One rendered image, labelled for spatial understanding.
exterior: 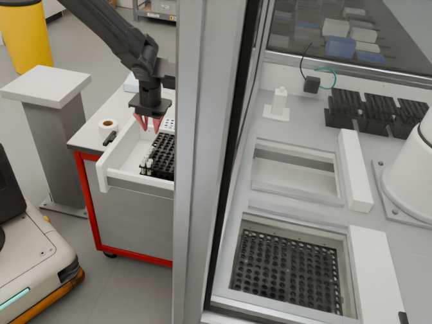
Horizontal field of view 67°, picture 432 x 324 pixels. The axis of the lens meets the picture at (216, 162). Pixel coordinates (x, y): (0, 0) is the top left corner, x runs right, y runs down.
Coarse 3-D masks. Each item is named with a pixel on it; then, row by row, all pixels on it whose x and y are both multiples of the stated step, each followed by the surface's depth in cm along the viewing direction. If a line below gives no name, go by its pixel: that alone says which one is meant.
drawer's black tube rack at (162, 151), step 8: (168, 136) 105; (160, 144) 102; (168, 144) 107; (160, 152) 98; (168, 152) 99; (160, 160) 96; (168, 160) 96; (152, 168) 93; (160, 168) 94; (168, 168) 93; (152, 176) 94; (160, 176) 95; (168, 176) 95
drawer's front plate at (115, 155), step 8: (136, 120) 107; (128, 128) 102; (136, 128) 108; (120, 136) 98; (128, 136) 102; (136, 136) 110; (112, 144) 95; (120, 144) 98; (128, 144) 104; (104, 152) 92; (112, 152) 93; (120, 152) 99; (128, 152) 105; (104, 160) 89; (112, 160) 94; (120, 160) 100; (96, 168) 89; (104, 168) 90; (112, 168) 96; (104, 176) 91; (104, 184) 92; (104, 192) 94
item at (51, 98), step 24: (48, 72) 159; (72, 72) 162; (24, 96) 143; (48, 96) 142; (72, 96) 150; (48, 120) 154; (72, 120) 161; (48, 144) 164; (48, 168) 175; (72, 168) 172; (72, 192) 184
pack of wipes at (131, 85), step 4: (128, 76) 154; (132, 76) 154; (128, 80) 151; (132, 80) 152; (136, 80) 152; (124, 84) 149; (128, 84) 149; (132, 84) 149; (136, 84) 149; (124, 88) 150; (128, 88) 150; (132, 88) 150; (136, 88) 150; (132, 92) 151; (136, 92) 151
